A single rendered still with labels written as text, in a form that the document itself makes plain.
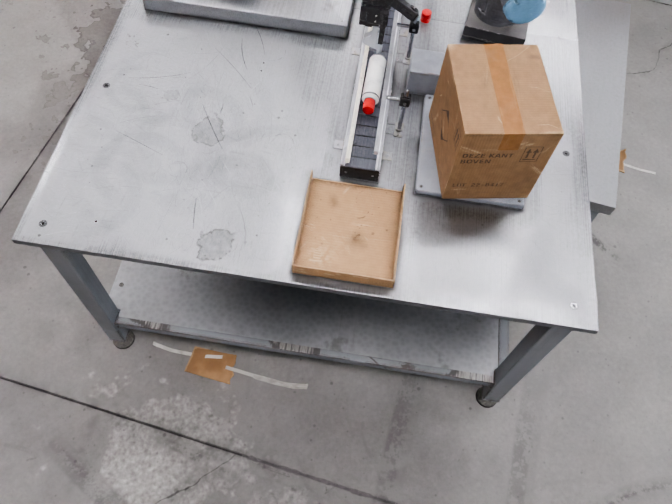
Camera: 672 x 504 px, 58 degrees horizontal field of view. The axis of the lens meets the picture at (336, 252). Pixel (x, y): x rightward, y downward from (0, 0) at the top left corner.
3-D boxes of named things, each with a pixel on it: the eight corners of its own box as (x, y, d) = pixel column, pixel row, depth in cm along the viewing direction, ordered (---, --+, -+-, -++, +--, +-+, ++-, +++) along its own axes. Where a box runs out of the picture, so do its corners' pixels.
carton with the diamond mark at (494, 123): (428, 115, 179) (447, 43, 156) (507, 115, 181) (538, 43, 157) (441, 199, 165) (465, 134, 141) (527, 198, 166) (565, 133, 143)
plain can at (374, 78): (370, 52, 179) (359, 102, 169) (387, 54, 179) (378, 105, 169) (368, 65, 184) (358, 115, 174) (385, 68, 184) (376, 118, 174)
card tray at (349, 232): (311, 178, 168) (311, 169, 165) (403, 192, 168) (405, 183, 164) (291, 272, 154) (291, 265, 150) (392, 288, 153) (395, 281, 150)
